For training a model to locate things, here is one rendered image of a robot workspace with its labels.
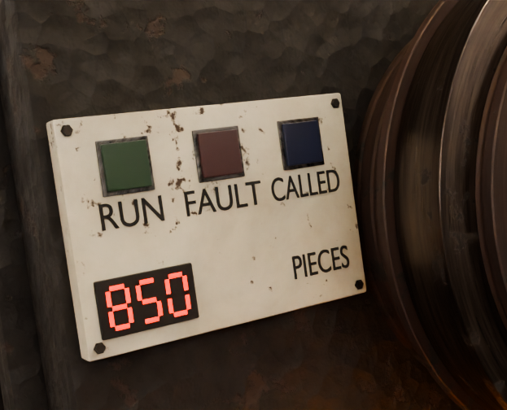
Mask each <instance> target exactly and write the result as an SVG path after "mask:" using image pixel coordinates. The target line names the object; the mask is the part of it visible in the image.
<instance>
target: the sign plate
mask: <svg viewBox="0 0 507 410"><path fill-rule="evenodd" d="M310 120H317V122H318V128H319V134H320V140H321V152H322V158H323V161H321V162H316V163H310V164H300V165H294V166H287V165H286V154H285V148H284V142H283V136H282V124H289V123H296V122H304V121H310ZM231 129H237V132H238V144H239V150H240V155H241V161H242V167H243V172H242V173H239V174H233V175H227V176H221V177H210V178H204V179H203V176H202V170H201V164H200V158H199V148H198V142H197V136H196V135H197V133H210V132H216V131H224V130H231ZM46 130H47V135H48V141H49V146H50V156H51V162H52V168H53V173H54V179H55V188H56V194H57V199H58V205H59V215H60V220H61V226H62V231H63V242H64V247H65V253H66V258H67V264H68V274H69V279H70V285H71V291H72V301H73V306H74V312H75V317H76V327H77V332H78V338H79V343H80V349H81V357H82V359H84V360H88V361H89V362H92V361H96V360H101V359H104V358H107V357H111V356H114V355H120V354H124V353H127V352H131V351H136V350H140V349H143V348H147V347H153V346H156V345H160V344H163V343H166V342H171V341H175V340H178V339H182V338H188V337H191V336H195V335H198V334H204V333H207V332H211V331H214V330H218V329H224V328H227V327H230V326H233V325H239V324H242V323H246V322H249V321H255V320H259V319H262V318H265V317H269V316H275V315H278V314H282V313H285V312H290V311H294V310H297V309H301V308H306V307H310V306H313V305H317V304H320V303H326V302H329V301H333V300H336V299H342V298H346V297H349V296H353V295H355V294H361V293H365V292H366V285H365V274H364V268H363V261H362V254H361V243H360V237H359V230H358V224H357V218H356V206H355V199H354V193H353V187H352V175H351V169H350V163H349V157H348V150H347V139H346V132H345V126H344V119H343V108H342V102H341V95H340V94H339V93H336V94H319V95H310V96H302V97H293V98H276V99H267V100H258V101H250V102H232V103H224V104H215V105H206V106H197V107H181V108H172V109H163V110H154V111H137V112H129V113H120V114H110V115H102V116H86V117H77V118H67V119H59V120H52V121H50V122H48V123H46ZM137 140H146V148H147V154H148V159H149V165H150V171H151V181H152V186H148V187H142V188H137V189H131V190H121V191H115V192H109V193H108V192H107V187H106V182H105V176H104V171H103V160H102V154H101V149H100V145H102V144H109V143H117V142H130V141H137ZM179 272H181V273H182V276H186V277H187V283H188V290H184V286H183V280H182V277H175V278H171V279H169V284H170V290H171V294H167V293H166V287H165V281H164V280H167V279H168V275H169V274H172V273H179ZM148 278H153V279H154V282H152V283H148V284H144V285H140V283H139V281H140V280H144V279H148ZM120 284H124V287H125V288H129V293H130V299H131V303H127V308H132V310H133V321H134V322H132V323H129V315H128V309H127V308H125V309H121V310H117V311H114V312H113V311H112V307H113V306H117V305H121V304H125V303H126V298H125V289H120V290H113V291H110V289H109V286H116V285H120ZM136 286H140V288H141V293H142V300H144V299H150V298H154V297H156V302H154V303H147V304H142V300H139V301H138V297H137V292H136ZM109 291H110V294H111V304H112V307H107V299H106V294H105V293H106V292H109ZM187 294H189V295H190V305H191V309H187V308H186V297H185V295H187ZM168 299H172V301H173V313H169V309H168ZM157 301H161V304H162V310H163V315H162V316H159V313H158V308H157ZM184 310H187V313H188V314H186V315H183V316H176V317H174V312H179V311H184ZM109 312H113V316H114V321H115V326H114V327H111V326H110V321H109V315H108V313H109ZM156 316H159V319H160V320H159V321H156V322H152V323H149V324H146V322H145V319H149V318H152V317H156ZM128 323H129V324H130V328H127V329H122V330H118V331H116V326H118V325H124V324H128Z"/></svg>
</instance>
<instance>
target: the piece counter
mask: <svg viewBox="0 0 507 410"><path fill-rule="evenodd" d="M175 277H182V280H183V286H184V290H188V283H187V277H186V276H182V273H181V272H179V273H172V274H169V275H168V279H167V280H164V281H165V287H166V293H167V294H171V290H170V284H169V279H171V278H175ZM152 282H154V279H153V278H148V279H144V280H140V281H139V283H140V285H144V284H148V283H152ZM109 289H110V291H113V290H120V289H125V298H126V303H125V304H121V305H117V306H113V307H112V304H111V294H110V291H109V292H106V293H105V294H106V299H107V307H108V308H109V307H112V311H113V312H114V311H117V310H121V309H125V308H127V303H131V299H130V293H129V288H125V287H124V284H120V285H116V286H109ZM136 292H137V297H138V301H139V300H142V293H141V288H140V286H136ZM185 297H186V308H187V309H191V305H190V295H189V294H187V295H185ZM154 302H156V297H154V298H150V299H144V300H142V304H147V303H154ZM157 308H158V313H159V316H162V315H163V310H162V304H161V301H157ZM127 309H128V315H129V323H132V322H134V321H133V310H132V308H131V307H128V308H127ZM168 309H169V313H173V301H172V299H168ZM113 312H109V313H108V315H109V321H110V326H111V327H114V326H115V321H114V316H113ZM186 314H188V313H187V310H184V311H179V312H174V317H176V316H183V315H186ZM159 316H156V317H152V318H149V319H145V322H146V324H149V323H152V322H156V321H159V320H160V319H159ZM129 323H128V324H124V325H118V326H116V331H118V330H122V329H127V328H130V324H129Z"/></svg>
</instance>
